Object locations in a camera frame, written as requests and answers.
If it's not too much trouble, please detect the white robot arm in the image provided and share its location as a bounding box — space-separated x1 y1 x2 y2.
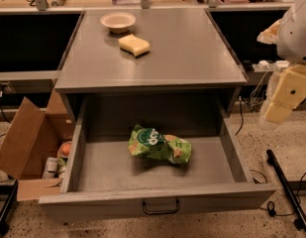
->
256 0 306 127

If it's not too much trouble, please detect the brown cardboard box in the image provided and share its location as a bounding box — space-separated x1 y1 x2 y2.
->
0 90 75 201

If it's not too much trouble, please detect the black drawer handle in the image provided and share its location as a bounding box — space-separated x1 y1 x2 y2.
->
142 199 180 215

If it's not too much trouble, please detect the white power strip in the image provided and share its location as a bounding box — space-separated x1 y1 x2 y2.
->
257 60 289 70

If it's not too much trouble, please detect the beige paper bowl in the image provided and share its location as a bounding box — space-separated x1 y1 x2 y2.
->
100 12 136 34

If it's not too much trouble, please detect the green rice chip bag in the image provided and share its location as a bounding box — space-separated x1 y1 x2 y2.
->
128 125 192 165

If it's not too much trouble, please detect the orange round item in box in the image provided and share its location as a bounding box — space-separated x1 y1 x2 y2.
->
59 143 71 157

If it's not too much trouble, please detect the black floor stand bar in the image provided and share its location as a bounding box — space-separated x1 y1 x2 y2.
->
266 150 306 232

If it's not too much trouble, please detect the grey counter cabinet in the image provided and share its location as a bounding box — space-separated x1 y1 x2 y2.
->
54 7 249 117

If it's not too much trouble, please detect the white can in box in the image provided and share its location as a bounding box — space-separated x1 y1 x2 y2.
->
43 157 58 179

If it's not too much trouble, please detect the grey open top drawer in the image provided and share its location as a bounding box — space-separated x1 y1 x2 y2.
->
40 93 274 222

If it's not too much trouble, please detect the yellow sponge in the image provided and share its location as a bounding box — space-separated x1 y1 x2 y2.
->
118 34 150 58

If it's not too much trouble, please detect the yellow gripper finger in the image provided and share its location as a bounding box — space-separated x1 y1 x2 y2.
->
262 64 306 124

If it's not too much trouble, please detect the black frame leg left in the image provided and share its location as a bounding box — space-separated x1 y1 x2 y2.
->
0 180 18 236

